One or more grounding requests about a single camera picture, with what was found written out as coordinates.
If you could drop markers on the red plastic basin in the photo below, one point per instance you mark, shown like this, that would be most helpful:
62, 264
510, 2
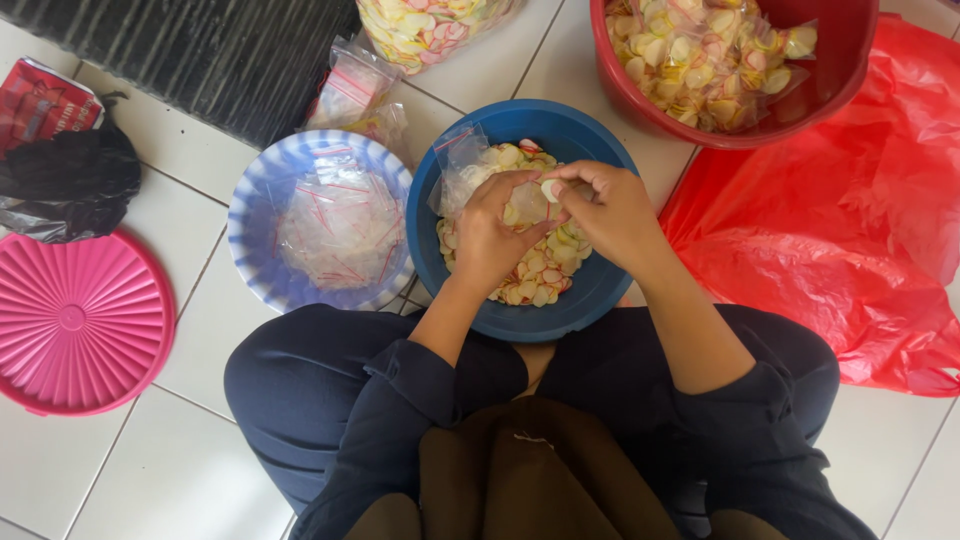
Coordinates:
847, 60

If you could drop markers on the pink ribbed round lid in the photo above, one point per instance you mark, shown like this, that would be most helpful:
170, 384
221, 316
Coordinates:
75, 322

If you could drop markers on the large clear bag of crackers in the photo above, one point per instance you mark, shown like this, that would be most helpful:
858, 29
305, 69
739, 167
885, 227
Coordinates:
427, 30

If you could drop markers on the clear red-strip zip bag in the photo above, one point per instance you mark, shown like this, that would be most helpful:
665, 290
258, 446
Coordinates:
459, 169

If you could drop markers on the black plastic bag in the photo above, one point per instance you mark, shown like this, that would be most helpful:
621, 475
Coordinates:
67, 180

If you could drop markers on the dark ribbed floor mat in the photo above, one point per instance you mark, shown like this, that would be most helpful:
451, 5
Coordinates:
210, 60

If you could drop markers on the person's right hand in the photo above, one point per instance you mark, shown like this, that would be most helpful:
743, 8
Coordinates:
615, 217

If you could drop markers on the heap of raw cracker chips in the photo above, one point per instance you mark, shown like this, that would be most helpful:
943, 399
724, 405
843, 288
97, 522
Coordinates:
551, 270

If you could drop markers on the bundle of packed zip bags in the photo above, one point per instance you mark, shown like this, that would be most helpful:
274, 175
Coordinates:
352, 94

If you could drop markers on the person's brown headscarf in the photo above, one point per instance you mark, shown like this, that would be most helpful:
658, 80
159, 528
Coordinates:
540, 480

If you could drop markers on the single round cracker chip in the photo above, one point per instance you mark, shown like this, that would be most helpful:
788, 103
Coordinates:
550, 190

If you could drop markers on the pile of empty zip bags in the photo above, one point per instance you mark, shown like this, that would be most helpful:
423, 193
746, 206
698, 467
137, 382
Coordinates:
337, 225

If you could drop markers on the red printed packet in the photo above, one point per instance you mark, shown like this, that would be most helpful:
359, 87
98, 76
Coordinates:
41, 101

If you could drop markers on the large red plastic bag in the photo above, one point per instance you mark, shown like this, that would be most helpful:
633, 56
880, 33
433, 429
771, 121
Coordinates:
825, 240

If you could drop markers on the person's left hand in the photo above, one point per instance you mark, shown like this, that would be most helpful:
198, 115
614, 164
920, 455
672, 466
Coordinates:
484, 236

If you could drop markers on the person's dark blue clothing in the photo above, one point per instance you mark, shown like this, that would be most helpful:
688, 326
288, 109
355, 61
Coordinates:
315, 405

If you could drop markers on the blue plastic basin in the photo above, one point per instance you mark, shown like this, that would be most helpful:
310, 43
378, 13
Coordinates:
442, 277

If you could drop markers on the blue white striped bowl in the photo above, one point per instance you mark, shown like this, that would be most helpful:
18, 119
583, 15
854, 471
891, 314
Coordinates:
259, 217

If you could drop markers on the heap of filled cracker bags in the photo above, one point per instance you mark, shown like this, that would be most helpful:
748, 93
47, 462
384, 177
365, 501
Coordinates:
697, 67

